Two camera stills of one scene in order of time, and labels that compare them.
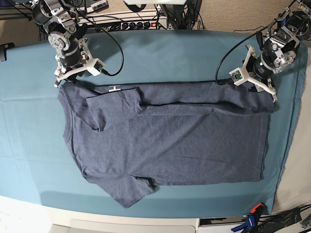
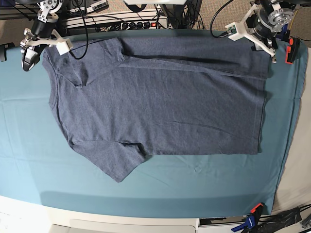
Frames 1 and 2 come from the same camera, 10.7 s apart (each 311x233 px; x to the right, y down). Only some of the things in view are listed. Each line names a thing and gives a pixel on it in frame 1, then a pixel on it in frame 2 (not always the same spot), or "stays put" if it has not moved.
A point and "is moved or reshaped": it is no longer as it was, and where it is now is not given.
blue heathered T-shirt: [130, 137] is moved or reshaped
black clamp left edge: [3, 48] stays put
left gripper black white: [260, 69] -> [248, 31]
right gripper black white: [79, 60] -> [44, 33]
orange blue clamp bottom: [252, 220] stays put
